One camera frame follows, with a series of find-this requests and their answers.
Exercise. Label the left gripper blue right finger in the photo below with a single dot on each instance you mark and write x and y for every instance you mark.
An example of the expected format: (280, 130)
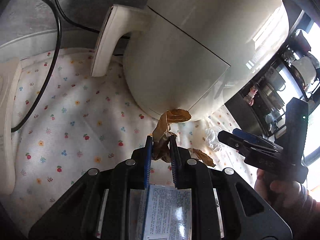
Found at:
(176, 163)

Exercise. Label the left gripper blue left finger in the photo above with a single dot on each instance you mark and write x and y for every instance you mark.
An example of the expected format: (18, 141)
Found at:
(147, 160)

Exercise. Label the brown paper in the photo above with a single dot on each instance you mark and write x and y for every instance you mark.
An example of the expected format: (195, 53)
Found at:
(188, 134)

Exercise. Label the blue white medicine box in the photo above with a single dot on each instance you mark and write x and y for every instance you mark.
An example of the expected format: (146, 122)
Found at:
(160, 212)

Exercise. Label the white tissue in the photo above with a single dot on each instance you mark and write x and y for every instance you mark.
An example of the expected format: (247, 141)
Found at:
(211, 138)

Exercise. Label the person's right hand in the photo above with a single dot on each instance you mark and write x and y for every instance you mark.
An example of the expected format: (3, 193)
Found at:
(291, 191)

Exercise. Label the small pink bottle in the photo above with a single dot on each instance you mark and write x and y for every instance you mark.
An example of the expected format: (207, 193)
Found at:
(249, 98)

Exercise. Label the floral white tablecloth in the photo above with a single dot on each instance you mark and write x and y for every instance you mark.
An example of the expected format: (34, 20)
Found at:
(80, 123)

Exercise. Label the black dish rack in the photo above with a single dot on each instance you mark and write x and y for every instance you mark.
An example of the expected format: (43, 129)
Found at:
(293, 72)

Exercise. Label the cream air fryer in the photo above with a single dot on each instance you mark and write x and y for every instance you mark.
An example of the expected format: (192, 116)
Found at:
(191, 54)

